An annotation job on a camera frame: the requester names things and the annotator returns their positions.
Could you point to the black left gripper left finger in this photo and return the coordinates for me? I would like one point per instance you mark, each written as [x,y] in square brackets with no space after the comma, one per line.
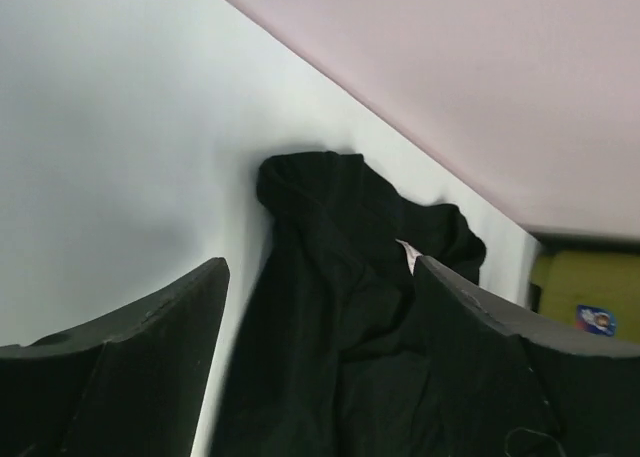
[129,383]

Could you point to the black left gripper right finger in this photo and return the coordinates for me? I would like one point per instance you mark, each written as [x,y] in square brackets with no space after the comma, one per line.
[514,383]

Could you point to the black t shirt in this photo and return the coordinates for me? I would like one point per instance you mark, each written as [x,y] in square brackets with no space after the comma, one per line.
[331,358]

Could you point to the green plastic basket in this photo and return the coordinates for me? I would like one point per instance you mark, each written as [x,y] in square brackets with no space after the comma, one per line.
[595,292]

